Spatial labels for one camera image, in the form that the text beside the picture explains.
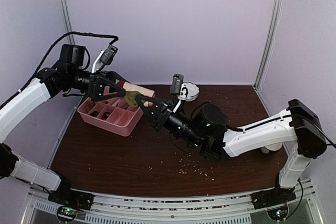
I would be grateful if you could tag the right aluminium corner post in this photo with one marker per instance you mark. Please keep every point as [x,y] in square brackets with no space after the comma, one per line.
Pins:
[269,44]

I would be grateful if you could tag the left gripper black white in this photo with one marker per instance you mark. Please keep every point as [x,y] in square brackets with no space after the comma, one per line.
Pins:
[96,87]

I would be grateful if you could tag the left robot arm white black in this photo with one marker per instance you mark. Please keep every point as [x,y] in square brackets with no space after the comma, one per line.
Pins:
[44,85]

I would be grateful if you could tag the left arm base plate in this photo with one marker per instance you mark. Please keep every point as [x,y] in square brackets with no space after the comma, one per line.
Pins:
[71,200]

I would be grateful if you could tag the aluminium front table rail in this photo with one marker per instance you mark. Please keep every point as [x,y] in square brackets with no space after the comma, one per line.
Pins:
[229,208]

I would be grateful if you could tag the white scalloped ceramic bowl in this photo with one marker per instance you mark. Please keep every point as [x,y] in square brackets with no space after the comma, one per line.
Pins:
[189,91]

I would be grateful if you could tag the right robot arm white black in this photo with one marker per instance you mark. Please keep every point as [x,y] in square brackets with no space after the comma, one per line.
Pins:
[207,127]

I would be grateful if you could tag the white cup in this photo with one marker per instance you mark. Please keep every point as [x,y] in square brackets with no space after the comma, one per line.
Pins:
[271,149]

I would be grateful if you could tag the aluminium corner post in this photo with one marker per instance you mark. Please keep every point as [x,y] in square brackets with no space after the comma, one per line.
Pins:
[269,44]
[66,15]

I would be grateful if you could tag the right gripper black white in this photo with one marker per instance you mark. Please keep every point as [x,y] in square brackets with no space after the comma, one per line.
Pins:
[161,105]

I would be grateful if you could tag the left aluminium corner post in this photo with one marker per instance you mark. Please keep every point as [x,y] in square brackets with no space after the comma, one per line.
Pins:
[66,15]

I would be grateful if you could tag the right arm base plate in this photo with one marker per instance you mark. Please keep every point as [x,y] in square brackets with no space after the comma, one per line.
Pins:
[272,197]

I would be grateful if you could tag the striped beige brown sock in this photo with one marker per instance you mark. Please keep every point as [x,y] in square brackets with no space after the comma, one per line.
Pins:
[132,91]

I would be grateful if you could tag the pink divided organizer tray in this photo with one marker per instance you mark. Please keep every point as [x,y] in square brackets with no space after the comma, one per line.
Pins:
[113,115]

